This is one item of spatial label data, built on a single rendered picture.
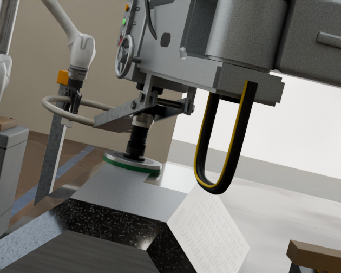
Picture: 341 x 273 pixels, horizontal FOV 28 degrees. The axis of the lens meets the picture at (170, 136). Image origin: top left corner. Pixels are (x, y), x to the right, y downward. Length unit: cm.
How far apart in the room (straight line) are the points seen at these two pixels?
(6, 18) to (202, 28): 156
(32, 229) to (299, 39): 83
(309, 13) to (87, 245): 80
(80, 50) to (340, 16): 164
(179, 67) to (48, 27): 726
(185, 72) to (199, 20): 18
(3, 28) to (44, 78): 580
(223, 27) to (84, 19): 736
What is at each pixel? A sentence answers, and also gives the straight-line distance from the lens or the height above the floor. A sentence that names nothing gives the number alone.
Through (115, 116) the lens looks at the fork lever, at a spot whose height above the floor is 102.
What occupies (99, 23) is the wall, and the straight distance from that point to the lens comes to 905.
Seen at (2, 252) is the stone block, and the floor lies 70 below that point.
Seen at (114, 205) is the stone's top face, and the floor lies 87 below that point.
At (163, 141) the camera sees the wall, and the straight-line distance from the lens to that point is 901.
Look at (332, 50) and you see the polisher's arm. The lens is 181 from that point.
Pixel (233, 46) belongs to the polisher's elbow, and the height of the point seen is 134.
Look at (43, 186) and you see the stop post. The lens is 422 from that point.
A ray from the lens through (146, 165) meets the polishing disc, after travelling 238.
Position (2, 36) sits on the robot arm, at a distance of 337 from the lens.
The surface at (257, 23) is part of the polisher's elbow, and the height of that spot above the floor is 141.
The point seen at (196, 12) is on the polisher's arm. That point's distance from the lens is 198.
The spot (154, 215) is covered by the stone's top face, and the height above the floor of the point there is 87.
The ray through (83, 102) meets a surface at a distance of 328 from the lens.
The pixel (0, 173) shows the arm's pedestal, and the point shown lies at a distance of 306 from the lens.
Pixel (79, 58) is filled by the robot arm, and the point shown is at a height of 119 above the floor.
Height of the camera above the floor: 125
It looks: 6 degrees down
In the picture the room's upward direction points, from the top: 13 degrees clockwise
